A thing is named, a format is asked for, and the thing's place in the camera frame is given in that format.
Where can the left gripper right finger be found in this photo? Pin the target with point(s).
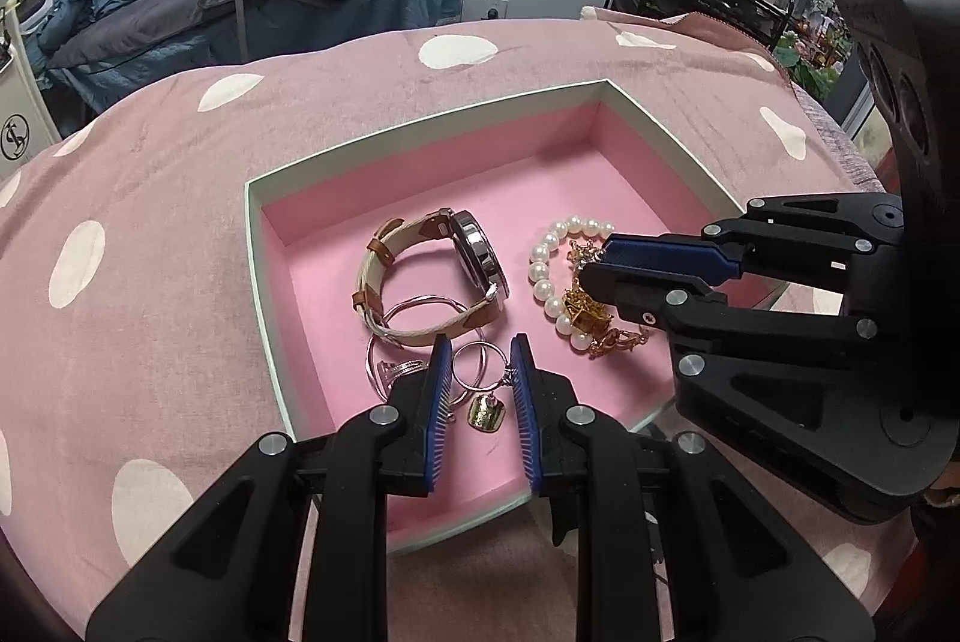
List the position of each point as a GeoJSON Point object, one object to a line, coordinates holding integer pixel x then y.
{"type": "Point", "coordinates": [673, 541]}

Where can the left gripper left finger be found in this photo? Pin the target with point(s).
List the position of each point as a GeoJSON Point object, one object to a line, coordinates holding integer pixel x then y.
{"type": "Point", "coordinates": [293, 533]}

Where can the pink polka dot bedsheet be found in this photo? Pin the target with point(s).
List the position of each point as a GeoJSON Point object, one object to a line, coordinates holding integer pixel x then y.
{"type": "Point", "coordinates": [132, 368]}

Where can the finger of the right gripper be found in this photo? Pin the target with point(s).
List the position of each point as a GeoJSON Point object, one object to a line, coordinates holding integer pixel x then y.
{"type": "Point", "coordinates": [681, 301]}
{"type": "Point", "coordinates": [674, 255]}

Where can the white beauty machine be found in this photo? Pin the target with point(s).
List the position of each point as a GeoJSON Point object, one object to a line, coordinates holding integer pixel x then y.
{"type": "Point", "coordinates": [27, 127]}

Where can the beige strap wristwatch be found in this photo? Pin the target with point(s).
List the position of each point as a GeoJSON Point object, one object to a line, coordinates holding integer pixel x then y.
{"type": "Point", "coordinates": [446, 252]}

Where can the silver twisted bangle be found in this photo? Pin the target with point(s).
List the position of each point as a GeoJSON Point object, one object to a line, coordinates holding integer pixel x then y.
{"type": "Point", "coordinates": [387, 359]}

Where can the mint box pink lining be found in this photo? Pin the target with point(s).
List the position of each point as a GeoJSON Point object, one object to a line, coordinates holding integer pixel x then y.
{"type": "Point", "coordinates": [518, 164]}

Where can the green potted plant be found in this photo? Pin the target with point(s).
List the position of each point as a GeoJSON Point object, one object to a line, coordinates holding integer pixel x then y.
{"type": "Point", "coordinates": [807, 69]}

